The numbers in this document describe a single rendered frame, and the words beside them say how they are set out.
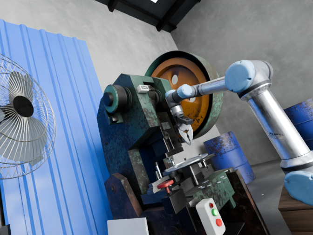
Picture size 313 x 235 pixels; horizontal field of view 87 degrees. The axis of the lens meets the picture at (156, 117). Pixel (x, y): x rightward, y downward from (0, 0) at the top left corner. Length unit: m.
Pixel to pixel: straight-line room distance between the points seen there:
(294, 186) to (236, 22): 4.29
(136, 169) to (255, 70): 0.92
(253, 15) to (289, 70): 1.41
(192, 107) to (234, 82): 0.80
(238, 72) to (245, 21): 3.99
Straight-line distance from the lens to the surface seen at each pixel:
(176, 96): 1.00
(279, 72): 4.24
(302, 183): 0.71
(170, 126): 1.19
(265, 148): 4.38
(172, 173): 1.12
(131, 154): 1.23
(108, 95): 1.07
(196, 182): 1.07
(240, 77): 0.69
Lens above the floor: 0.86
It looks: 14 degrees up
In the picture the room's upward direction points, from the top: 22 degrees counter-clockwise
